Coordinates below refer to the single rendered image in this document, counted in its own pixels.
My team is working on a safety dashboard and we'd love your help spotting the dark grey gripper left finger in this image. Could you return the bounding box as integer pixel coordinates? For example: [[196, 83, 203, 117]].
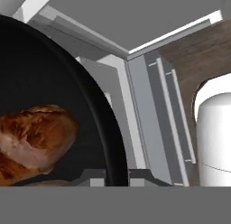
[[69, 168, 106, 188]]

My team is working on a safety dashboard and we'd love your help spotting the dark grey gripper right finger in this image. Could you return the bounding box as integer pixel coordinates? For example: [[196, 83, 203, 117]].
[[128, 168, 173, 188]]

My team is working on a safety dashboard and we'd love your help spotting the black round plate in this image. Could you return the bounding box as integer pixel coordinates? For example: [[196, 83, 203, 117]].
[[0, 14, 129, 188]]

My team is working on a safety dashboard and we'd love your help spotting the white rounded cylinder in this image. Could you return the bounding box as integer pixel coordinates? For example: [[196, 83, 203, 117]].
[[192, 72, 231, 188]]

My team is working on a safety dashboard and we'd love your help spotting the grey cupboard run with handles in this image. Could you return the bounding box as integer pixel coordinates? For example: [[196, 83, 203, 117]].
[[125, 50, 198, 188]]

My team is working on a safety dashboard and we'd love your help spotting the pale grey cupboard run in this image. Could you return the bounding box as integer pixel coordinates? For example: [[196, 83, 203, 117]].
[[28, 5, 148, 170]]

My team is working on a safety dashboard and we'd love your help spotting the brown chicken drumstick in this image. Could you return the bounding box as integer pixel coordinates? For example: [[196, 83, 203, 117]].
[[0, 104, 81, 187]]

